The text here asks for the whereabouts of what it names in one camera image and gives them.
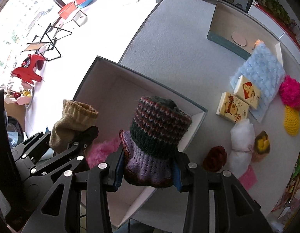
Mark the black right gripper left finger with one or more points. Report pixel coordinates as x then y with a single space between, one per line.
59 210

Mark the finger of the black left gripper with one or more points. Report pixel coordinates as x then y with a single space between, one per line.
82 140

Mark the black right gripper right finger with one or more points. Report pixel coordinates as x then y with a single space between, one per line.
235 210

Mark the beige sock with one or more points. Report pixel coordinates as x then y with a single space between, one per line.
76 117

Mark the dark red knitted flower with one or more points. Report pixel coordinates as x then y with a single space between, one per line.
215 160

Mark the striped purple knitted hat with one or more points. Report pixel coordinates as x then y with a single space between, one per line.
151 143

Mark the white cloth bundle with twine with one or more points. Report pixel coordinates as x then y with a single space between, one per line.
242 139

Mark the yellow tissue pack red diamond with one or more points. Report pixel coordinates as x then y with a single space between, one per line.
247 91

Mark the light pink fluffy pompom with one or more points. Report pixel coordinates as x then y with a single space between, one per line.
97 153

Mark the pink sponge block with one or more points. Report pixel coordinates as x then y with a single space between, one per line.
248 179

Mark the cluttered snack pile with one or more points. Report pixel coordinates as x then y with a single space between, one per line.
290 200

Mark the dark green storage box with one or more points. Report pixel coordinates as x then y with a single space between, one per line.
114 90

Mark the pink knitted pouch yellow filling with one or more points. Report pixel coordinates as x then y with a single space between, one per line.
261 147

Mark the red plastic stool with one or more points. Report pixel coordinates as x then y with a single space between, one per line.
26 72

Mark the black folding chair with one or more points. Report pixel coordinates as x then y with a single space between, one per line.
47 42

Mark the yellow tissue pack bear print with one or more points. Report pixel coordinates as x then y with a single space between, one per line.
232 108

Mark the yellow mesh knitted item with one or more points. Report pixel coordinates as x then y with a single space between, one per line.
291 121

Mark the red basin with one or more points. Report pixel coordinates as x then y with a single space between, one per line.
67 9

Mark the magenta fluffy pompom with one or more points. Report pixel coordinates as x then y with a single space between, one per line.
289 92

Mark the light blue dotted blanket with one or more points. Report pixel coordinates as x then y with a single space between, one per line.
264 70

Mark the round wooden coaster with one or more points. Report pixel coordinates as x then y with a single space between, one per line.
239 39

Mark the shallow teal box lid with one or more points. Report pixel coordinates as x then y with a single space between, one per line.
227 19

